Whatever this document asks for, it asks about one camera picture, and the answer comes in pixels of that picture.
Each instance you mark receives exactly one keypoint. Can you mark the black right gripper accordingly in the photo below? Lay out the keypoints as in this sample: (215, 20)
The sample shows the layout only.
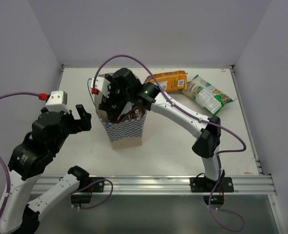
(106, 104)

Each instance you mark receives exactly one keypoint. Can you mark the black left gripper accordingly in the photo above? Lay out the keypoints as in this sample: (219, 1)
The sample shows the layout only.
(73, 121)

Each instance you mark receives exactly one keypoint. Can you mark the blue checkered paper bag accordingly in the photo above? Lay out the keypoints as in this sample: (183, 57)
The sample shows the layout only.
(122, 135)

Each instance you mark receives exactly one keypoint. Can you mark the orange chips bag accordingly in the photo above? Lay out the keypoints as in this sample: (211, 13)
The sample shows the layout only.
(172, 81)

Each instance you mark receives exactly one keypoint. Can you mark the green Chuba snack bag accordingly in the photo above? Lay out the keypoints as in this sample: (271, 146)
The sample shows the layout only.
(206, 95)

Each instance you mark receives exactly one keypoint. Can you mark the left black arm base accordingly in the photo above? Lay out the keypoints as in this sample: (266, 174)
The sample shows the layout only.
(83, 194)

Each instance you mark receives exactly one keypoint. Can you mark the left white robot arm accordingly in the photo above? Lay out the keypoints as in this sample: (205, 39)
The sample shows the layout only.
(27, 163)

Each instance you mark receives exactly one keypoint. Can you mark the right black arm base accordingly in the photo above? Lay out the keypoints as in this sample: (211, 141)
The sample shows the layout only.
(201, 184)

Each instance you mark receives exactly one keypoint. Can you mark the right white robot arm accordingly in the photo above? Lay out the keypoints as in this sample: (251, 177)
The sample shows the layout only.
(205, 129)

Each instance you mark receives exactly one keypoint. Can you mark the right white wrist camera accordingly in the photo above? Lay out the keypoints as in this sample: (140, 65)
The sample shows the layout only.
(100, 84)

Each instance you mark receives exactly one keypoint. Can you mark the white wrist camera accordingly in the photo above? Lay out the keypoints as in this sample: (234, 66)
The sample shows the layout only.
(57, 102)
(100, 84)

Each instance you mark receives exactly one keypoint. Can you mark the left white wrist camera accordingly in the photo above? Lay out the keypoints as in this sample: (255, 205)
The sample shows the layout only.
(57, 102)

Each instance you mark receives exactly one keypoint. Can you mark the aluminium front rail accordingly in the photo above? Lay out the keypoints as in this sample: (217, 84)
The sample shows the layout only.
(180, 185)

